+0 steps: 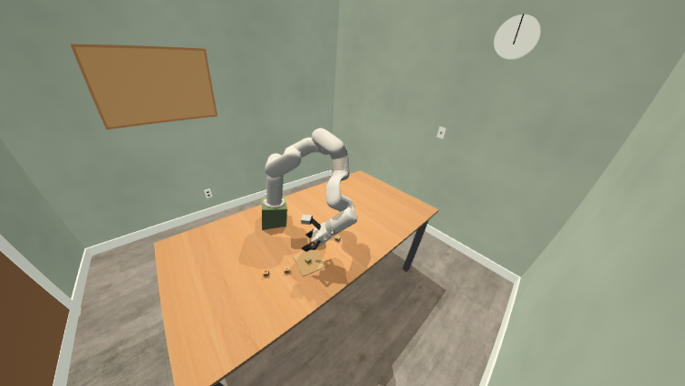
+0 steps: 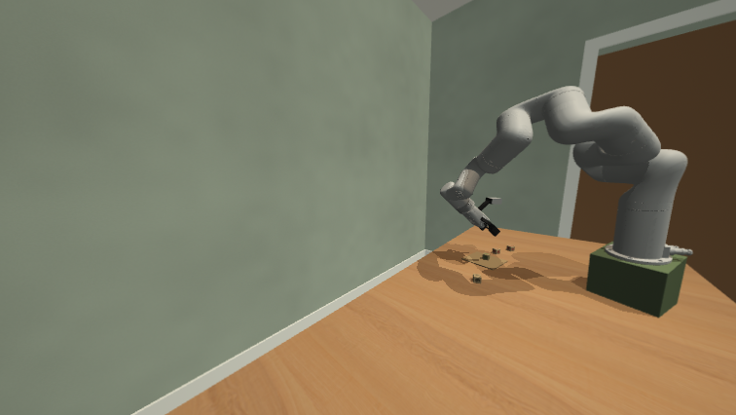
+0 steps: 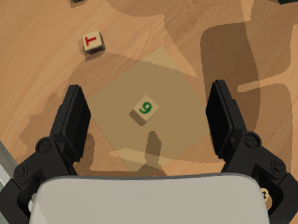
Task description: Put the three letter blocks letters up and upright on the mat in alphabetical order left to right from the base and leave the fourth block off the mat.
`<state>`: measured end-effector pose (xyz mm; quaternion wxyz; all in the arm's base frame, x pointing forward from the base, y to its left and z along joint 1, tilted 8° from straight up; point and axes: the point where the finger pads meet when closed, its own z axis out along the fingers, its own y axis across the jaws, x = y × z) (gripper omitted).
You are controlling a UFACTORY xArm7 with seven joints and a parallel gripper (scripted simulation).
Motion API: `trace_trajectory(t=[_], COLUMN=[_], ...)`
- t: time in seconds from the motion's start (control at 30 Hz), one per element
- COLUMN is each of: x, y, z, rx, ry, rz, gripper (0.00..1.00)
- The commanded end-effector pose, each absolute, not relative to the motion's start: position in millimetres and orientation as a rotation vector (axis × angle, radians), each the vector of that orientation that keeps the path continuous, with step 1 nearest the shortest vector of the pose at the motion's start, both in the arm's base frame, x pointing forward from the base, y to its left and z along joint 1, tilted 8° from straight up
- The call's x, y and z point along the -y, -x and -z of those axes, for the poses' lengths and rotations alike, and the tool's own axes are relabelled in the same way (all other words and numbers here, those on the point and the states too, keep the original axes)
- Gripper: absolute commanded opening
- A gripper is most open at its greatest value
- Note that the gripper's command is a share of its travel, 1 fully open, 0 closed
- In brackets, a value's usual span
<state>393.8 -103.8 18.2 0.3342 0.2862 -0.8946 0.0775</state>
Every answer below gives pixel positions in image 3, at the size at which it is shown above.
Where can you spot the tan flat mat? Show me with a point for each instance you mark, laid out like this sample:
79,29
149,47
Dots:
180,122

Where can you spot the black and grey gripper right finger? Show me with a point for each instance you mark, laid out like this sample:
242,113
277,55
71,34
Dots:
248,156

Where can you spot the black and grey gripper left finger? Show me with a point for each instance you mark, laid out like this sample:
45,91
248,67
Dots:
65,143

